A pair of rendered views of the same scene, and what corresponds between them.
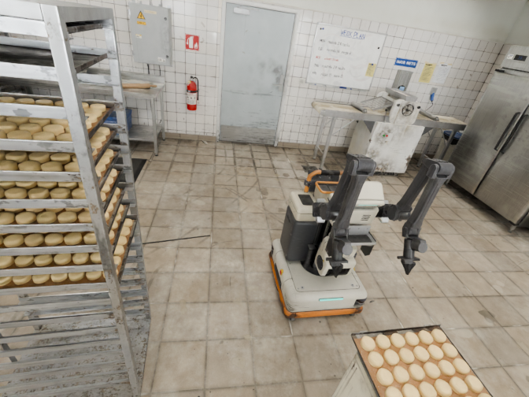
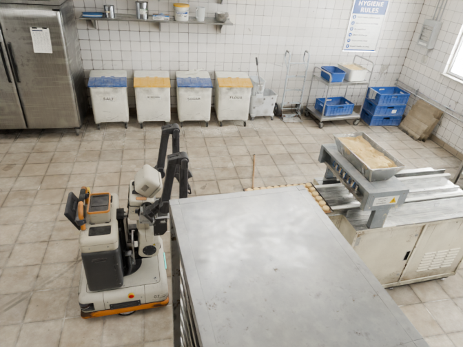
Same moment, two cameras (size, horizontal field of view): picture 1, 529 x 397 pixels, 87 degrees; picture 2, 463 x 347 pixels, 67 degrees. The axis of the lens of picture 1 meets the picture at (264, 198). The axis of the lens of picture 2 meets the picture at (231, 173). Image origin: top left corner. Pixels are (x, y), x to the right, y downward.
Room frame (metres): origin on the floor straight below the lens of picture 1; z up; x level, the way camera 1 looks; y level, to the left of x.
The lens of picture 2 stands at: (0.94, 1.52, 2.52)
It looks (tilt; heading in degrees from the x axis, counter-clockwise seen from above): 33 degrees down; 268
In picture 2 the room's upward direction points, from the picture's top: 5 degrees clockwise
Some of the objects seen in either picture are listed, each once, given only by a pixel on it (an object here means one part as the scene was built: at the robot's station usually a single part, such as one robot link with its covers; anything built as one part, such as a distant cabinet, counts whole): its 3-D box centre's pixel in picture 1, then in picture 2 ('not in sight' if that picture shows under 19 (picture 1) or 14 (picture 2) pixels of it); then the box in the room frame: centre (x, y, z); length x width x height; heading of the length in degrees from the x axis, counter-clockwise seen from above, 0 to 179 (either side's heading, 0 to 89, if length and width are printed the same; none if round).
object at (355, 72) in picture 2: not in sight; (351, 71); (-1.15, -4.49, 0.89); 0.44 x 0.36 x 0.20; 111
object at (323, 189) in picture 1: (331, 193); (100, 208); (1.80, -0.47, 0.87); 0.23 x 0.15 x 0.11; 105
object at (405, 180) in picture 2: not in sight; (354, 185); (-0.21, -1.00, 0.87); 2.01 x 0.03 x 0.07; 15
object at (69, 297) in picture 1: (85, 296); not in sight; (0.97, 0.91, 0.42); 0.64 x 0.03 x 0.03; 107
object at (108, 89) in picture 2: not in sight; (110, 100); (2.76, -3.73, 0.38); 0.64 x 0.54 x 0.77; 105
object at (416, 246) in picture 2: not in sight; (384, 230); (-0.60, -0.95, 0.42); 1.28 x 0.72 x 0.84; 15
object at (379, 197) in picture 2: not in sight; (355, 182); (-0.14, -0.83, 1.01); 0.72 x 0.33 x 0.34; 105
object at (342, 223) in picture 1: (349, 201); (183, 183); (1.19, -0.41, 1.18); 0.11 x 0.06 x 0.43; 105
